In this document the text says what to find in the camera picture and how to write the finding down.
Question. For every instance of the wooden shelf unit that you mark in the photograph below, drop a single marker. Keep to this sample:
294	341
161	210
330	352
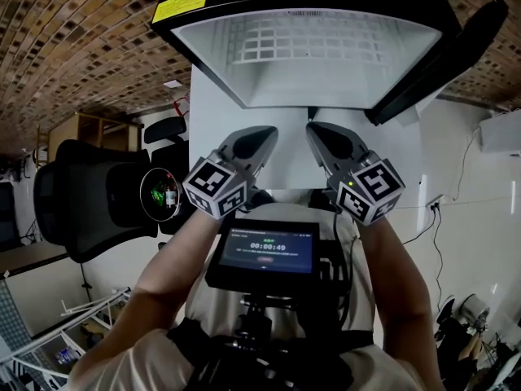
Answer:
89	134

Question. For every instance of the yellow fridge sticker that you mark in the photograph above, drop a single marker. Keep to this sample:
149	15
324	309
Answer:
181	4

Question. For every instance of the person's right forearm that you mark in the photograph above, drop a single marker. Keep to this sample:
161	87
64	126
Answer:
395	287

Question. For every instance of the white wall socket plate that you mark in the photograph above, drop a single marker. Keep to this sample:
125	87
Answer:
173	84

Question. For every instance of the grey desk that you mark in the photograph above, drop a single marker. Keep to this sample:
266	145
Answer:
32	259

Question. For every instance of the white metal rack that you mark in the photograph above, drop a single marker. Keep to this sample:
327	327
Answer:
53	348

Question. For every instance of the black mesh office chair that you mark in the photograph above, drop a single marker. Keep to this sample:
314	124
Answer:
81	202

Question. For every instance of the plastic bottle with blue label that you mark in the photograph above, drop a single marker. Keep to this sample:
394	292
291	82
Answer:
67	354

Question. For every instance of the white bucket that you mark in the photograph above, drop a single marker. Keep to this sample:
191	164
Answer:
472	308

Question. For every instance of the black chest camera rig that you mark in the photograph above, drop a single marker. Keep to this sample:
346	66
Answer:
268	352

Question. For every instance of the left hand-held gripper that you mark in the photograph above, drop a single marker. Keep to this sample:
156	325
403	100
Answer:
217	191

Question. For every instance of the person's white shirt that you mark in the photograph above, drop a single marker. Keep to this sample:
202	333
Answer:
130	365

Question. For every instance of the chest-mounted monitor screen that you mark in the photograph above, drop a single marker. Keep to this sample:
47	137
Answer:
266	251

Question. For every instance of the white box appliance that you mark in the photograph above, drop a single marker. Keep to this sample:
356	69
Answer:
500	133

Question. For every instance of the person's left forearm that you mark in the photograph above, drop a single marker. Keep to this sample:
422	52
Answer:
163	275

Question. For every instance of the black bag pile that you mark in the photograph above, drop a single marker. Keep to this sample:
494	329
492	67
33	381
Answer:
460	340

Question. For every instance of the black fridge door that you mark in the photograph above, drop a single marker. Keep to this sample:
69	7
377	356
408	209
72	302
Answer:
443	71

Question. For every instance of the white power strip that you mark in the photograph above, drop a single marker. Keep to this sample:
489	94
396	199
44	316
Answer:
435	203

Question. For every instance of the white table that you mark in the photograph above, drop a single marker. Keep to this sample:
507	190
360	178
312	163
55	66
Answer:
293	137

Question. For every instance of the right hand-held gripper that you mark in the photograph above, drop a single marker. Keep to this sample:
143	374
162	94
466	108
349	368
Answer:
368	194

